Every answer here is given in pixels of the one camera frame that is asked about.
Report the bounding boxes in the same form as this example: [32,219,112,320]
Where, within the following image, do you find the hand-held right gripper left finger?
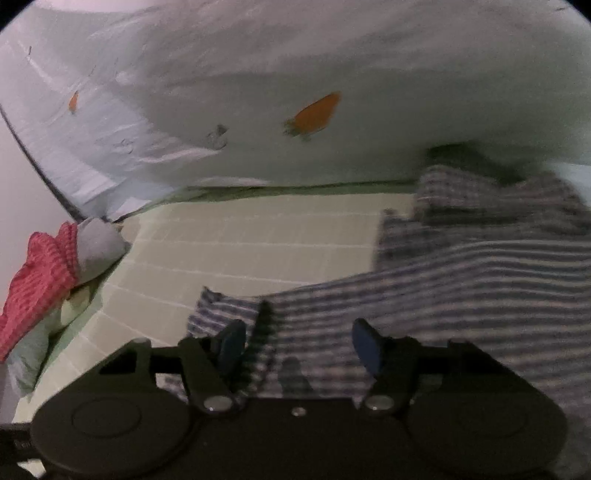
[97,318,250,416]

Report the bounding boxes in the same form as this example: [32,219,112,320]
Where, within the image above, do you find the pale blue carrot print cloth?
[0,0,591,223]

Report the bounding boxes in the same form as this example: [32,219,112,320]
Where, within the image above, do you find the red knit cloth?
[0,220,80,364]

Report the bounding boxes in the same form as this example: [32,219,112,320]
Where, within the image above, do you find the green striped bed mat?
[13,184,419,423]

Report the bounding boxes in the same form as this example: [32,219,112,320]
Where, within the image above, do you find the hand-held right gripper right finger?
[351,318,506,416]

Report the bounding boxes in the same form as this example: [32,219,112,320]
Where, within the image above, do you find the light green cloth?
[6,285,103,398]

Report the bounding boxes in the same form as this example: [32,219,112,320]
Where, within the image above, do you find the blue white plaid shirt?
[186,147,591,416]

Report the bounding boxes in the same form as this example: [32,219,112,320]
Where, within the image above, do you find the grey cloth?
[69,217,133,283]

